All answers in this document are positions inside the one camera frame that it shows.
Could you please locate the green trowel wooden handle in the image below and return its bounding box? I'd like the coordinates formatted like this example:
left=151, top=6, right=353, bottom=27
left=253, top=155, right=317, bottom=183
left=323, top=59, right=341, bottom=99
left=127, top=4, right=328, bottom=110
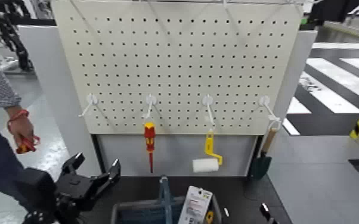
left=249, top=127, right=278, bottom=181

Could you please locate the white packaged card item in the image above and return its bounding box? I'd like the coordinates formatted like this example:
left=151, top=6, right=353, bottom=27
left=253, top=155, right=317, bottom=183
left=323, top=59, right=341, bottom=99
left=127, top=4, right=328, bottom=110
left=177, top=185, right=213, bottom=224

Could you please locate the red yellow screwdriver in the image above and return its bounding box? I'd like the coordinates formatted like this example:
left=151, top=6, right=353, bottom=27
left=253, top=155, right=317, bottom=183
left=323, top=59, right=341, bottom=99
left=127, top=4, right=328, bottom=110
left=143, top=122, right=156, bottom=174

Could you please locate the person's bare hand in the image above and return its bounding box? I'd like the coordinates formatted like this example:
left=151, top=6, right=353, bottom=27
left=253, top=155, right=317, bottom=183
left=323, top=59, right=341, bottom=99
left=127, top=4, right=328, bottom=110
left=7, top=106, right=37, bottom=148

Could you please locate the white pegboard hook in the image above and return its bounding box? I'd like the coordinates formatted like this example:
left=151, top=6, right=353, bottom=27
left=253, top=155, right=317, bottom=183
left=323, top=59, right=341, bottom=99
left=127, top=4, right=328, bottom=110
left=202, top=94, right=215, bottom=130
left=144, top=94, right=157, bottom=120
left=259, top=95, right=283, bottom=130
left=78, top=92, right=99, bottom=118

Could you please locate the black cable chain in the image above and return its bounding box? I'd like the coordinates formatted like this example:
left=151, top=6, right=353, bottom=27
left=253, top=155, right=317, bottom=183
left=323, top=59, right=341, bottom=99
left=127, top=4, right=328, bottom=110
left=0, top=0, right=35, bottom=72

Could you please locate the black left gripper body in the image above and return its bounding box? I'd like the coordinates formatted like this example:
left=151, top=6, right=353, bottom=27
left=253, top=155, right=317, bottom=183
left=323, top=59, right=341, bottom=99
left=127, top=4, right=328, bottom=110
left=55, top=172, right=112, bottom=213

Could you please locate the white perforated pegboard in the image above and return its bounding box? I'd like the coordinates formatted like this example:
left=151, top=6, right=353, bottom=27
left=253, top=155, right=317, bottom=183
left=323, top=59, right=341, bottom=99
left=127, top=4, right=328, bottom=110
left=51, top=0, right=305, bottom=136

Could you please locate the grey plastic crate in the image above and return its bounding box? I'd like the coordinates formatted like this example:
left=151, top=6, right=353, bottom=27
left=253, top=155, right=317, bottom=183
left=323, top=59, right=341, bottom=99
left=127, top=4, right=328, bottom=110
left=110, top=194, right=222, bottom=224

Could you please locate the red orange hand tool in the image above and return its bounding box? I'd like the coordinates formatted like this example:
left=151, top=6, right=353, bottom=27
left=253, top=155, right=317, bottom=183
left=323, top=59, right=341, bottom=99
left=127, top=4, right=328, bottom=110
left=16, top=134, right=41, bottom=155

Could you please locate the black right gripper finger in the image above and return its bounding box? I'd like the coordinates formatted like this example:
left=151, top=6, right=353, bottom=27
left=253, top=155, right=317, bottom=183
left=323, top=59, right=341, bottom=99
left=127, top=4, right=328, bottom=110
left=259, top=203, right=276, bottom=224

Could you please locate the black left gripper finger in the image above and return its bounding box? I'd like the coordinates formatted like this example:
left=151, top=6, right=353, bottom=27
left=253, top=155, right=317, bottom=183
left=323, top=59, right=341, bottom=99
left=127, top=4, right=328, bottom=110
left=61, top=152, right=86, bottom=175
left=106, top=158, right=122, bottom=188

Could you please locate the red wristband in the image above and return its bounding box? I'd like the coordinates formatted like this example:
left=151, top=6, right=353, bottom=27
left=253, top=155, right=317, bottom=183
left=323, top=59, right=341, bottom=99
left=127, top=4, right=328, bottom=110
left=7, top=109, right=30, bottom=132

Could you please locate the yellow handled paint roller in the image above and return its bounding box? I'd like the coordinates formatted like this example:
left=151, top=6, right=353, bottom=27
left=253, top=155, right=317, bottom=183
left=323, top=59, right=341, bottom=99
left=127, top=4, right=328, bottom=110
left=192, top=131, right=224, bottom=174

